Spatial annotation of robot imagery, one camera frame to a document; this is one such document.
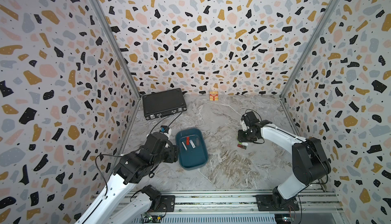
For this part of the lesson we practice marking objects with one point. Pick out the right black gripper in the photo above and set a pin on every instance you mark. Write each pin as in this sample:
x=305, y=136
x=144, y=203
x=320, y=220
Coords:
x=240, y=139

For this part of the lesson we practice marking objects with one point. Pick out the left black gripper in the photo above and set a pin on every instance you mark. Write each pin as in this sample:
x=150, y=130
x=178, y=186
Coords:
x=173, y=154

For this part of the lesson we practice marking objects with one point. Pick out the dark brown usb flash drive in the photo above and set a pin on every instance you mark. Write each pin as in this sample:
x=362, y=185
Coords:
x=242, y=146

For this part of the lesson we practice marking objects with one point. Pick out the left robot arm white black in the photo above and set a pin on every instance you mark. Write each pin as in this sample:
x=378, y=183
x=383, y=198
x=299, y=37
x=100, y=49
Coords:
x=127, y=174

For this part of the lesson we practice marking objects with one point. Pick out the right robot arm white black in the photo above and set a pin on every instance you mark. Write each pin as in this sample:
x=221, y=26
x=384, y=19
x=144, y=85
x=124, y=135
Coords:
x=309, y=161

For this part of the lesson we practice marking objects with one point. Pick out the teal plastic storage box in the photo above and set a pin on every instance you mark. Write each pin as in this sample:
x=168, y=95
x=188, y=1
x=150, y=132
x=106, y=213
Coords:
x=192, y=158

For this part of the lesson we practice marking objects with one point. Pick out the small red yellow box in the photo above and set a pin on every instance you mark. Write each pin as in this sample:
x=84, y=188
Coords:
x=213, y=96

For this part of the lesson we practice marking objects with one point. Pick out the black briefcase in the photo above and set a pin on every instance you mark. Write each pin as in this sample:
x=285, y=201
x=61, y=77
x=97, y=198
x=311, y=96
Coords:
x=163, y=104

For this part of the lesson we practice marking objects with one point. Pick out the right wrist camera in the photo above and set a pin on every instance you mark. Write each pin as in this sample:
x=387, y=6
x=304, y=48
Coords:
x=244, y=126

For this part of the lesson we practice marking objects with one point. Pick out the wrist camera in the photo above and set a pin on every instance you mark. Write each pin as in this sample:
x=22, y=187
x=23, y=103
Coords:
x=165, y=129
x=244, y=126

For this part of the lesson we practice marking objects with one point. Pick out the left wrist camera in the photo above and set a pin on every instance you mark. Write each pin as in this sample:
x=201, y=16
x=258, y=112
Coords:
x=165, y=129

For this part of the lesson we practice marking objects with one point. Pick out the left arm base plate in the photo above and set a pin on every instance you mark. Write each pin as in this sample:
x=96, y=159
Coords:
x=164, y=203

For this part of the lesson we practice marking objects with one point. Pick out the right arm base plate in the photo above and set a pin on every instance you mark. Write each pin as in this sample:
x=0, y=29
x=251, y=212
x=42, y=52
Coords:
x=269, y=202

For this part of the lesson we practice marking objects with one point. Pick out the aluminium rail frame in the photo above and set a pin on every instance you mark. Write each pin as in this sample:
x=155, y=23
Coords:
x=239, y=207

